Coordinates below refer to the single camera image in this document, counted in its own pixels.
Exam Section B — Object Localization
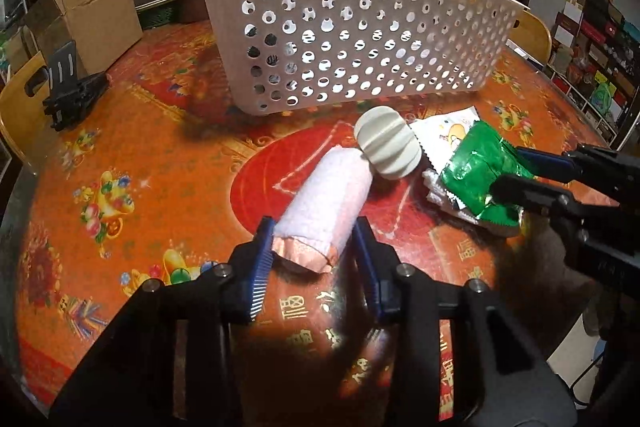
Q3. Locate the wooden chair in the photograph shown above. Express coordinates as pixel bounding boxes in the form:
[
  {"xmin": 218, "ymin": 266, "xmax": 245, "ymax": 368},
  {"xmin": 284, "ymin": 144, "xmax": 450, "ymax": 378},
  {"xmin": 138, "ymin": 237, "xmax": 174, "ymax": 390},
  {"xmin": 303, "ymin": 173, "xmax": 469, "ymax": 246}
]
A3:
[
  {"xmin": 0, "ymin": 52, "xmax": 56, "ymax": 162},
  {"xmin": 507, "ymin": 12, "xmax": 553, "ymax": 65}
]

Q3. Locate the white ribbed foam ball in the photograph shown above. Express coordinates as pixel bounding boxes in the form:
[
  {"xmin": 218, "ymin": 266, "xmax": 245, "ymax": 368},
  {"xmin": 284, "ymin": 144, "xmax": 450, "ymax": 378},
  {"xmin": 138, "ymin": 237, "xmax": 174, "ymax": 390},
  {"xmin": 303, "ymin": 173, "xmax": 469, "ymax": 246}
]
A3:
[{"xmin": 354, "ymin": 105, "xmax": 425, "ymax": 181}]

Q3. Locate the brown pitcher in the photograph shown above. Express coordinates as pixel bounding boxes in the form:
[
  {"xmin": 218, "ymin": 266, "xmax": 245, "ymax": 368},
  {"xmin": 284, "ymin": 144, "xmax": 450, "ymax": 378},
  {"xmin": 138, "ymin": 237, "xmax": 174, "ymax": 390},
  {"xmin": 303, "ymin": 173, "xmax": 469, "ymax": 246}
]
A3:
[{"xmin": 175, "ymin": 0, "xmax": 211, "ymax": 24}]

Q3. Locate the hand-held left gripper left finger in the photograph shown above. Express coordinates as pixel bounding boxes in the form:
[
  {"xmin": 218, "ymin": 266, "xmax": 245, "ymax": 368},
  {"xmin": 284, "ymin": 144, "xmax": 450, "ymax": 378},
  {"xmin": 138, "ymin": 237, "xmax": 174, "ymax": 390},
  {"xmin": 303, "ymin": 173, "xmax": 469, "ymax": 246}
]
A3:
[{"xmin": 47, "ymin": 216, "xmax": 277, "ymax": 427}]

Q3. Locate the pink towel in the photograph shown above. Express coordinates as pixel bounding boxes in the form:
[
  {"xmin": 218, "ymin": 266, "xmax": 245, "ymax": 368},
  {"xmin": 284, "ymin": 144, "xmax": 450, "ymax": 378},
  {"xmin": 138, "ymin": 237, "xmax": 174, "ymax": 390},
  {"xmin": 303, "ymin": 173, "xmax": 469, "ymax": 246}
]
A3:
[{"xmin": 270, "ymin": 147, "xmax": 375, "ymax": 277}]

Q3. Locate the black clamp holder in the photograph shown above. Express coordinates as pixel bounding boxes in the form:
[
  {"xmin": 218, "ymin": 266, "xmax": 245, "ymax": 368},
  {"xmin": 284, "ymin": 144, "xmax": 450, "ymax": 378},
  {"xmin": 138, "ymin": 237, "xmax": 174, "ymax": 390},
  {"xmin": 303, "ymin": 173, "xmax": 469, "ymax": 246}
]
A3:
[{"xmin": 42, "ymin": 39, "xmax": 112, "ymax": 132}]

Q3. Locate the open cardboard box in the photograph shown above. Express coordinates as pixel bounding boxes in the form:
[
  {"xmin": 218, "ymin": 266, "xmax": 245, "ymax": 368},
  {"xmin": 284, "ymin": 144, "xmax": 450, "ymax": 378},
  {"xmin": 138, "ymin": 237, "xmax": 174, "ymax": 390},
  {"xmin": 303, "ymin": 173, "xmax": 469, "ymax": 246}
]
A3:
[{"xmin": 24, "ymin": 0, "xmax": 145, "ymax": 75}]

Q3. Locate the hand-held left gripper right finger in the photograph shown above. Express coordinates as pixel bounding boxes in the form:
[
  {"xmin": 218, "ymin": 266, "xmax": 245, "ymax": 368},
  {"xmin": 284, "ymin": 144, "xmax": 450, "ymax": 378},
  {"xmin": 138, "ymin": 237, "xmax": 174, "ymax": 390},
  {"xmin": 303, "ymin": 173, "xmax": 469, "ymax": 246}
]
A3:
[{"xmin": 352, "ymin": 216, "xmax": 581, "ymax": 427}]

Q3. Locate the red printed tablecloth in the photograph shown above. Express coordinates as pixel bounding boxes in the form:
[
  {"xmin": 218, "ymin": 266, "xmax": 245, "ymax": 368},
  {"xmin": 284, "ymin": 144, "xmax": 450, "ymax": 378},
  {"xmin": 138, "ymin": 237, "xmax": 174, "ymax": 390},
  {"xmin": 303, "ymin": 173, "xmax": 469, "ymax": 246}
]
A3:
[{"xmin": 15, "ymin": 19, "xmax": 621, "ymax": 423}]

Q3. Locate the white cartoon snack packet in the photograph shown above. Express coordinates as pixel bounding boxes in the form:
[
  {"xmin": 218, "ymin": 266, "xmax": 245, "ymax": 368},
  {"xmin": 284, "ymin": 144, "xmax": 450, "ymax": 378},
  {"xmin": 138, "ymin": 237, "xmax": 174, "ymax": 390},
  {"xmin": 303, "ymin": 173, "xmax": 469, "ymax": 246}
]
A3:
[{"xmin": 407, "ymin": 107, "xmax": 481, "ymax": 172}]

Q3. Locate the cluttered storage shelf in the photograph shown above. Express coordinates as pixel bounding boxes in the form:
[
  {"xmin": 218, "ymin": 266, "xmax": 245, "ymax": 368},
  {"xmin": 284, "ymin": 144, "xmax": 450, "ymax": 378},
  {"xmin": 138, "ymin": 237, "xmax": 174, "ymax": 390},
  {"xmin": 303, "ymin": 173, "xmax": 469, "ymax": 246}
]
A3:
[{"xmin": 545, "ymin": 0, "xmax": 640, "ymax": 142}]

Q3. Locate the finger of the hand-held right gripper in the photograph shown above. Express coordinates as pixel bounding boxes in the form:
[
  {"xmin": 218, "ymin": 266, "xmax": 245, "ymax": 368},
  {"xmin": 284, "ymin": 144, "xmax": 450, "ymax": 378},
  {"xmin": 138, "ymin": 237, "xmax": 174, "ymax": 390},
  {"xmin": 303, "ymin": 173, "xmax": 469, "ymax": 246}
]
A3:
[
  {"xmin": 490, "ymin": 174, "xmax": 572, "ymax": 221},
  {"xmin": 514, "ymin": 146, "xmax": 584, "ymax": 184}
]

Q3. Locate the green snack packet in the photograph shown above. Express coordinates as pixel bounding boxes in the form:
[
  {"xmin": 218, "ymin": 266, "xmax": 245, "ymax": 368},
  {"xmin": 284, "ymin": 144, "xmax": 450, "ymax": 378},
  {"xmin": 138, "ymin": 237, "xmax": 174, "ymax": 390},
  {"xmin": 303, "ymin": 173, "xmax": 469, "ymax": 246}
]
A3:
[{"xmin": 439, "ymin": 121, "xmax": 538, "ymax": 225}]

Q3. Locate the green woven basket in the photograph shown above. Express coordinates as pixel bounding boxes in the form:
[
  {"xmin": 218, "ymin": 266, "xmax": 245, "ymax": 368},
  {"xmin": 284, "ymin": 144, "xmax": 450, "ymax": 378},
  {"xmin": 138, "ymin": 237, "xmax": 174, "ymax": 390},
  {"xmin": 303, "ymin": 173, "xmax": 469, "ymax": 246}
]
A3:
[{"xmin": 137, "ymin": 4, "xmax": 178, "ymax": 28}]

